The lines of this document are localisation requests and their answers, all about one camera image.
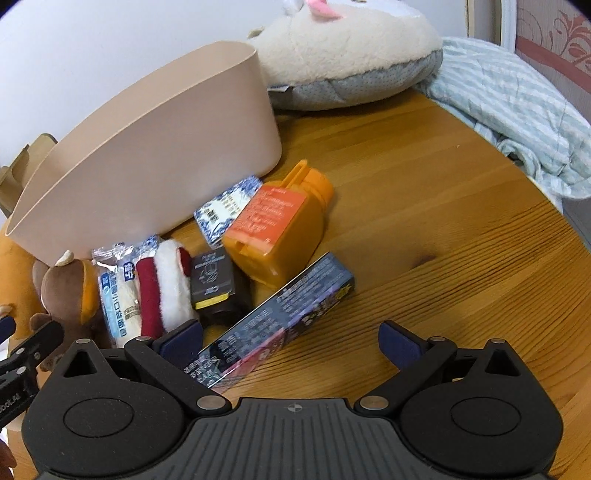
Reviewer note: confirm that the blue white tissue packet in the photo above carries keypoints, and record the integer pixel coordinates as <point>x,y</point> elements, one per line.
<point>221,207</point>

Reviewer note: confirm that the orange plush hamster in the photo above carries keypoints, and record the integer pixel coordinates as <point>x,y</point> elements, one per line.
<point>14,277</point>

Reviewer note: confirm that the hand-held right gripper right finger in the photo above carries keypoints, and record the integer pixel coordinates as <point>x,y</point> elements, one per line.
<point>397,344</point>

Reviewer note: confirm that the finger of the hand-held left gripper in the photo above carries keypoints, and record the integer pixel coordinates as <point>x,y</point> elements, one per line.
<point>6,328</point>
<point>39,339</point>

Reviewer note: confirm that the clear plastic packet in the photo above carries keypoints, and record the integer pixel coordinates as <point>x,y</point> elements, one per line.
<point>117,300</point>

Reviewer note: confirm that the brown plush toy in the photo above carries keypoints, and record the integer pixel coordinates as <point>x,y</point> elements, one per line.
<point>64,295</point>

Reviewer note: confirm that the striped light blue blanket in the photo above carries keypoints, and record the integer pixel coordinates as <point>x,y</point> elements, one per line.
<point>508,101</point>

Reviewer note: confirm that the cardboard box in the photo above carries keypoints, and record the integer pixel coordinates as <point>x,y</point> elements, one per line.
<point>18,175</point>

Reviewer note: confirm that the orange plastic bottle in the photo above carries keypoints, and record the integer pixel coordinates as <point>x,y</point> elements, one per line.
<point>291,230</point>

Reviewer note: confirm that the white curved frame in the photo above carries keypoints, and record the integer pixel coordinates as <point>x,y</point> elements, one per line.
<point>503,18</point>

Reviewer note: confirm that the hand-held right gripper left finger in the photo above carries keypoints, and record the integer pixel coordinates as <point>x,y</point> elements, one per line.
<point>184,342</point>

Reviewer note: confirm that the long dark printed box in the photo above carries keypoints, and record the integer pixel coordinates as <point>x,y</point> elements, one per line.
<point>277,318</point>

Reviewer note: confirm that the small black box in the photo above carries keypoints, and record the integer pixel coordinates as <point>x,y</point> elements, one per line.
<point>212,281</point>

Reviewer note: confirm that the beige plastic container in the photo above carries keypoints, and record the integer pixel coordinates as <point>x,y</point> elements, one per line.
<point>161,161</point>

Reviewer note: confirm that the cream plush slipper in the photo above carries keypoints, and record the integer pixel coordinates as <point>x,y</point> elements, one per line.
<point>346,46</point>

